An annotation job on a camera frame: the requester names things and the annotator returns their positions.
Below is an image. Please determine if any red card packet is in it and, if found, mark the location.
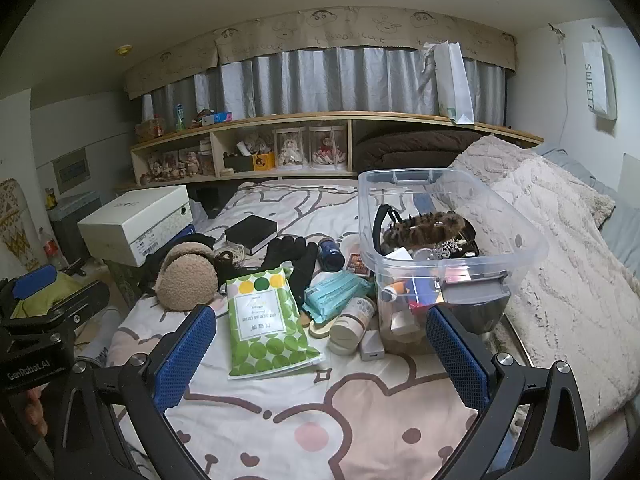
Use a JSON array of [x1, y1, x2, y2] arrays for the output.
[[345, 252, 375, 278]]

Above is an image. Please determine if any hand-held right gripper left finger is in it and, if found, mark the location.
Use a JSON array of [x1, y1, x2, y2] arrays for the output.
[[52, 304, 221, 480]]

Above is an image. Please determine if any red doll in clear case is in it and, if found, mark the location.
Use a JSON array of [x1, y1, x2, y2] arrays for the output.
[[309, 125, 347, 168]]

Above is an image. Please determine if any row of small figurines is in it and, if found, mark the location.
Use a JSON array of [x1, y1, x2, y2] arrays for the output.
[[140, 149, 202, 185]]

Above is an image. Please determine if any small white box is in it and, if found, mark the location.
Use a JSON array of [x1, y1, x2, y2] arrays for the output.
[[359, 329, 386, 361]]

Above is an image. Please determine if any black headband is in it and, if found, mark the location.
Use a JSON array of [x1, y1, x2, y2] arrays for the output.
[[371, 204, 403, 257]]

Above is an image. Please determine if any green cloth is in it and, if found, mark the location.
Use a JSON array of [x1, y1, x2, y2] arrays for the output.
[[10, 272, 83, 318]]

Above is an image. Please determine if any wooden shelf unit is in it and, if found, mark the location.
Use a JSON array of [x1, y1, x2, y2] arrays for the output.
[[117, 111, 545, 192]]

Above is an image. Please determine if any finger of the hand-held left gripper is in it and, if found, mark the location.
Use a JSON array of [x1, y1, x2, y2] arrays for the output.
[[0, 280, 112, 333], [0, 264, 60, 311]]

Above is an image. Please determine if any brown folded blanket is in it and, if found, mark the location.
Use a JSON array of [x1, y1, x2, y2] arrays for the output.
[[354, 129, 483, 173]]

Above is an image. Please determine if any white paper bag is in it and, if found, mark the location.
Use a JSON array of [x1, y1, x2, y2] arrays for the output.
[[425, 40, 476, 126]]

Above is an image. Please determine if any white doll in clear case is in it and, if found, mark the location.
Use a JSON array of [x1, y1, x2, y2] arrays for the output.
[[274, 127, 308, 170]]

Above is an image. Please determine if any grey cabinet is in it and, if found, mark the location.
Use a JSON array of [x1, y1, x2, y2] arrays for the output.
[[49, 194, 103, 263]]

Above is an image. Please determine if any clear plastic container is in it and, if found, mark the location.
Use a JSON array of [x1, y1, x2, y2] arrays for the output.
[[357, 169, 551, 356]]

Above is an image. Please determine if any red label bottle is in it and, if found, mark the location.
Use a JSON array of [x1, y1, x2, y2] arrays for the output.
[[41, 232, 65, 270]]

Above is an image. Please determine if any blue red packet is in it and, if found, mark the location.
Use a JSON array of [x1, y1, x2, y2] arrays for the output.
[[406, 279, 445, 308]]

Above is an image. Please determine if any person's left hand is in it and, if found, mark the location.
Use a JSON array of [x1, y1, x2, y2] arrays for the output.
[[22, 389, 49, 438]]

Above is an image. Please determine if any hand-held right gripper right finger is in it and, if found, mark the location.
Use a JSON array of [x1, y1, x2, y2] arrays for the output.
[[425, 305, 593, 480]]

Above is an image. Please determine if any paper valance with drawings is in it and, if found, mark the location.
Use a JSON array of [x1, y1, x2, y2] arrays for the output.
[[124, 7, 517, 101]]

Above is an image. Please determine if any white wall bag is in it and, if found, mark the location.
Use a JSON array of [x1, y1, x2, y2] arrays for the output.
[[582, 25, 618, 121]]

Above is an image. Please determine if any teal wipes packet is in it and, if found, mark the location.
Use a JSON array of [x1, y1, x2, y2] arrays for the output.
[[302, 271, 377, 322]]

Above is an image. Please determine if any tan flat wooden piece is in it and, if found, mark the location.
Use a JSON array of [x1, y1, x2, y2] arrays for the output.
[[309, 317, 341, 341]]

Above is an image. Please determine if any brown basket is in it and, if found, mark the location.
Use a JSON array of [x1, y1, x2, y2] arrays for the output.
[[135, 116, 165, 143]]

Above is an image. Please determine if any black flat box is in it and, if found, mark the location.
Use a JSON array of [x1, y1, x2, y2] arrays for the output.
[[224, 214, 279, 257]]

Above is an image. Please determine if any grey curtain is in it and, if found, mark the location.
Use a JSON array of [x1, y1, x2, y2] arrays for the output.
[[141, 45, 506, 128]]

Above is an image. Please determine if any dark green box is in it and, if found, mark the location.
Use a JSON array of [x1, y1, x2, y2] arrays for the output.
[[102, 255, 151, 311]]

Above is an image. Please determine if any blue jar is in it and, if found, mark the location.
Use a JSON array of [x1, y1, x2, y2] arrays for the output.
[[318, 238, 346, 272]]

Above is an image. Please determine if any patterned woven cloth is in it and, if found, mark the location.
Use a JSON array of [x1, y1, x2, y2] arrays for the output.
[[0, 179, 43, 273]]

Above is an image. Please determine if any black knit glove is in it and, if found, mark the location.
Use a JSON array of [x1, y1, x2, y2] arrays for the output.
[[290, 252, 319, 306], [262, 235, 307, 273]]

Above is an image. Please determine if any green dotted packet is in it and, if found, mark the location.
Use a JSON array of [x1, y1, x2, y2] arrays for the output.
[[226, 266, 326, 380]]

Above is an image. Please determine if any grey wall panel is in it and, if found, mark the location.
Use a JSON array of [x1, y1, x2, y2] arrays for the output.
[[52, 152, 92, 195]]

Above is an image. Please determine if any beige textured pillow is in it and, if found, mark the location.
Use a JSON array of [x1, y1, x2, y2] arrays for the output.
[[445, 135, 640, 431]]

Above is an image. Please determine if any white shoe box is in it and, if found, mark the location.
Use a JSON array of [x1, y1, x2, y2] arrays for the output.
[[77, 185, 193, 267]]

